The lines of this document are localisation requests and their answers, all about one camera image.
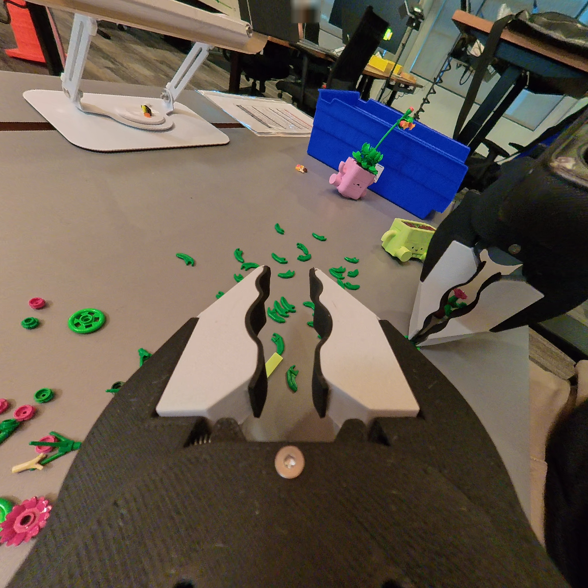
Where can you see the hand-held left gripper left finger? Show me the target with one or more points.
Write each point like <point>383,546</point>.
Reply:
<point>216,363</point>

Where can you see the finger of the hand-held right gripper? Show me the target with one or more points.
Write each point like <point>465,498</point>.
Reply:
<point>448,271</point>
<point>505,303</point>

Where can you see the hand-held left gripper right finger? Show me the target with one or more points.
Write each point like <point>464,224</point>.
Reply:
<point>367,363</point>

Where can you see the brown pot flower assembly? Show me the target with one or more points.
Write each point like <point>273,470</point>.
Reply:
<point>459,294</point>

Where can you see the green curved leaf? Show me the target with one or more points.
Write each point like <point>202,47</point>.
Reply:
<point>412,342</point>

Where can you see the lime green planter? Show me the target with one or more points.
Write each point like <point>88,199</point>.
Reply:
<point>404,239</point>

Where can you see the yellow flat tile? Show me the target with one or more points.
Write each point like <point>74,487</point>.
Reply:
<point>274,365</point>

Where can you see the scattered green leaf pieces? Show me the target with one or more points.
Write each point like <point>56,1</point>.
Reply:
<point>280,307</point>

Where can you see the blue storage bin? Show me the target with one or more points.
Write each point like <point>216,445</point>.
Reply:
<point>413,179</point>

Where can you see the small green round stud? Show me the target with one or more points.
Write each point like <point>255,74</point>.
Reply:
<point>39,396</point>
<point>115,387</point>
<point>25,323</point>

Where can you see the pink planter with green plant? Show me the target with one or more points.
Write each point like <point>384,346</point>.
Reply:
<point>353,181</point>

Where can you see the person's beige pants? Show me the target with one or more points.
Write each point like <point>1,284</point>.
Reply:
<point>536,436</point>

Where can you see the green wheel piece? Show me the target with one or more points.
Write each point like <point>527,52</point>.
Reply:
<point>4,510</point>
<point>73,321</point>

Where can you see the wooden top standing desk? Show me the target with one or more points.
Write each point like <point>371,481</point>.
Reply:
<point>505,39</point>

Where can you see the black bag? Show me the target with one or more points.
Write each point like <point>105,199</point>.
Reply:
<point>560,32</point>

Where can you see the small pink round stud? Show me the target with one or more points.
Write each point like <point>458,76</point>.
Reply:
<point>33,303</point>

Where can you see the cluster of small flower parts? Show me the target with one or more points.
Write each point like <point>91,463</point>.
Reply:
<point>23,412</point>

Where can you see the yellow storage bin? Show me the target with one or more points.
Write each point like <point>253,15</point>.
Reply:
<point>383,65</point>

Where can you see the black monitor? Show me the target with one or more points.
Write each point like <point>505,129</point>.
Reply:
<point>395,23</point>

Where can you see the black office chair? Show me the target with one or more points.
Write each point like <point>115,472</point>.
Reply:
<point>358,46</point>

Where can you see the printed sheet in clear sleeve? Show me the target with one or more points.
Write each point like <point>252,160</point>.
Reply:
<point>271,115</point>

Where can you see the large pink gear flower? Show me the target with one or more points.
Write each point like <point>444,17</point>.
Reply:
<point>27,521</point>

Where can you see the white book stand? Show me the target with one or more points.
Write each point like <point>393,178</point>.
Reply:
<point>115,133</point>

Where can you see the red crate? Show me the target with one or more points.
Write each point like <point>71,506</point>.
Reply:
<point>27,32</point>

